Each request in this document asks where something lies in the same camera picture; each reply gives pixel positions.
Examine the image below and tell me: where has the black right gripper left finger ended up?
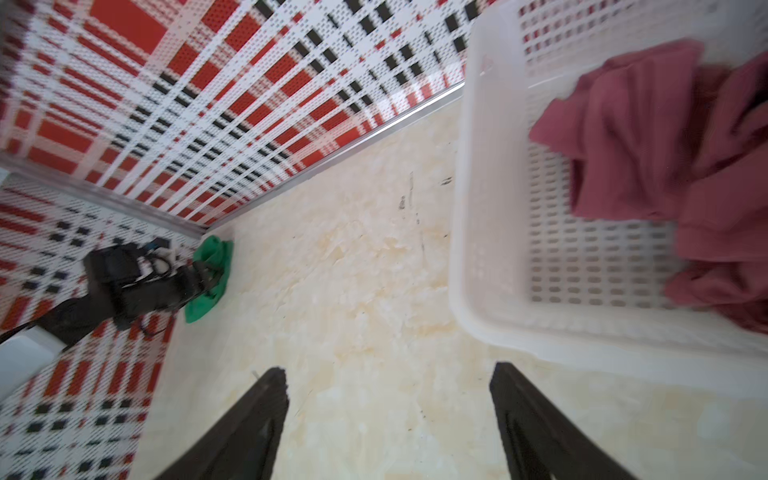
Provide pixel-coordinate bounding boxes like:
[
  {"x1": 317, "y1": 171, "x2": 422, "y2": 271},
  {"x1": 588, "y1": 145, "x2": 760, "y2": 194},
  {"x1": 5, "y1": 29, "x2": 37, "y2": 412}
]
[{"x1": 158, "y1": 367, "x2": 289, "y2": 480}]

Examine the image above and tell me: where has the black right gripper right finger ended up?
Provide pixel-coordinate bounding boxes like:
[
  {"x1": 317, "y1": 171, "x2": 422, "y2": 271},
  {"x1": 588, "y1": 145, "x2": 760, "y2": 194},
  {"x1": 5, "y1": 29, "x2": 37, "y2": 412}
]
[{"x1": 489, "y1": 362, "x2": 634, "y2": 480}]

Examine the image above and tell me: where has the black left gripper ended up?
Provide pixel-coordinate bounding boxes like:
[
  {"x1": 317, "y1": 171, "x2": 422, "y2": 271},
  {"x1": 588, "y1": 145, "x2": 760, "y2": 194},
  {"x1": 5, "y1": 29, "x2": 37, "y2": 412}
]
[{"x1": 35, "y1": 243, "x2": 203, "y2": 347}]

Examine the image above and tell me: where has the green tank top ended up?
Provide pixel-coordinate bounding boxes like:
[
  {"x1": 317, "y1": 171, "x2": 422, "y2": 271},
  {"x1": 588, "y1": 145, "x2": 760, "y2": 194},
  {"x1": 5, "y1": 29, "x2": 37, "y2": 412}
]
[{"x1": 184, "y1": 236, "x2": 234, "y2": 324}]

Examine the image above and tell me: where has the maroon tank top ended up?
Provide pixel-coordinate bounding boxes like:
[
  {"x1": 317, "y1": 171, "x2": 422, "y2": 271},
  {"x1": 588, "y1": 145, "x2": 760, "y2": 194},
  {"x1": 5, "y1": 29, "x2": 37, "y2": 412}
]
[{"x1": 529, "y1": 39, "x2": 767, "y2": 334}]

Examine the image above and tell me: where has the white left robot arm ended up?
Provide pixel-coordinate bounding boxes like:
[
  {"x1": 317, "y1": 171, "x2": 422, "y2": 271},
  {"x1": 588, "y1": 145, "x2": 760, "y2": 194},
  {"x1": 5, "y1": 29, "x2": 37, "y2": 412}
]
[{"x1": 1, "y1": 238, "x2": 225, "y2": 399}]

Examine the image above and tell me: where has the white perforated plastic basket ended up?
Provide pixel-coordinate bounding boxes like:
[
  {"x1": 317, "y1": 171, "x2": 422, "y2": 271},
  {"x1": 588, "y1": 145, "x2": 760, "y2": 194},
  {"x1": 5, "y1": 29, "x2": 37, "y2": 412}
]
[{"x1": 448, "y1": 0, "x2": 768, "y2": 400}]

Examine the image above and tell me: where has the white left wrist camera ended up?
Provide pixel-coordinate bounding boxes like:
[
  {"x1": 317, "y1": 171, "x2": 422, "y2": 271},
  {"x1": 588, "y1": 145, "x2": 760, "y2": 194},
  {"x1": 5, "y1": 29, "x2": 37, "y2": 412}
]
[{"x1": 141, "y1": 237, "x2": 175, "y2": 270}]

